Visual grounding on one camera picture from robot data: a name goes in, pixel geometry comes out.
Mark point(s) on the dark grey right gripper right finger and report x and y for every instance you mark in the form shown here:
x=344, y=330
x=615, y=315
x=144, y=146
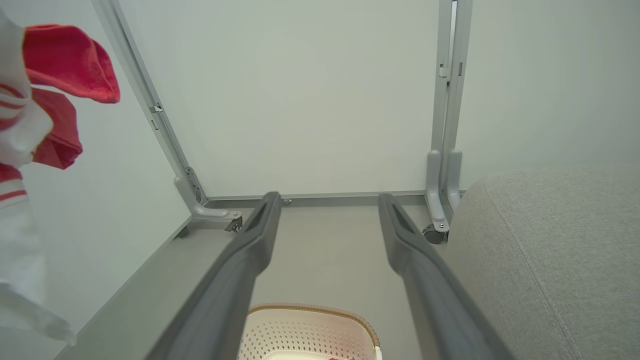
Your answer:
x=430, y=295

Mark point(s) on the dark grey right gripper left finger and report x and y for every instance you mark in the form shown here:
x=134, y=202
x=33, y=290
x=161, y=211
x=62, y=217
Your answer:
x=230, y=280

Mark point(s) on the red white striped garment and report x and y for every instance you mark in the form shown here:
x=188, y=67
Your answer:
x=65, y=60

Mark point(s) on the cream perforated laundry basket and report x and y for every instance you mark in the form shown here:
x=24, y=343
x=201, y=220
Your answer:
x=310, y=330

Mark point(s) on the black caster wheel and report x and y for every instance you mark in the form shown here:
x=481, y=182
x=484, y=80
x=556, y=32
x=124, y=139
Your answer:
x=433, y=234
x=234, y=225

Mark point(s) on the grey partition foot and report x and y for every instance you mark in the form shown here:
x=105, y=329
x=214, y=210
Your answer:
x=435, y=190
x=200, y=206

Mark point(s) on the grey fabric sofa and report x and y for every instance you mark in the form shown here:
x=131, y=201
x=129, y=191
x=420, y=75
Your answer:
x=560, y=260

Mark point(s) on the grey partition bottom rail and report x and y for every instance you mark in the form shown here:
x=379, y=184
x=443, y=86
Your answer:
x=340, y=199

